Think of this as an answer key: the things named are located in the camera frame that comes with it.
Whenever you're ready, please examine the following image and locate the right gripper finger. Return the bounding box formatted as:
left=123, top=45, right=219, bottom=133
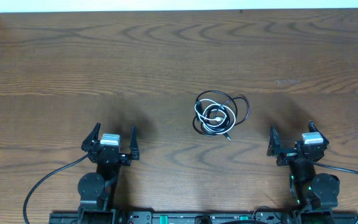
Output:
left=267, top=125, right=281, bottom=156
left=308, top=120, right=329, bottom=145

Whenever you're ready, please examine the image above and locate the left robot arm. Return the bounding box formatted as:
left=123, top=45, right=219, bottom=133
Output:
left=78, top=123, right=140, bottom=224

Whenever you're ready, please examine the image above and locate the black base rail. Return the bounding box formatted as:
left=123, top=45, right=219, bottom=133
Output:
left=48, top=210, right=358, bottom=224

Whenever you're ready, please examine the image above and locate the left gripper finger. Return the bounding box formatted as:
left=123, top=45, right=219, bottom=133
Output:
left=81, top=123, right=101, bottom=152
left=129, top=126, right=139, bottom=160

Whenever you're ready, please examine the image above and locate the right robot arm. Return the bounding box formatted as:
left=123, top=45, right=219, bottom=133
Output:
left=267, top=121, right=340, bottom=223

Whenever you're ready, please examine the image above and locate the white USB cable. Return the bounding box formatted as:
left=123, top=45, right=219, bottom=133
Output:
left=194, top=98, right=237, bottom=135

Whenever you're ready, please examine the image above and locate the black USB cable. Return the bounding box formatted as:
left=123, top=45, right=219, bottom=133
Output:
left=192, top=90, right=250, bottom=141

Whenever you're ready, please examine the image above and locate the black left camera cable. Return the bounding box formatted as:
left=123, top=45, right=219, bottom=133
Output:
left=22, top=151, right=93, bottom=224

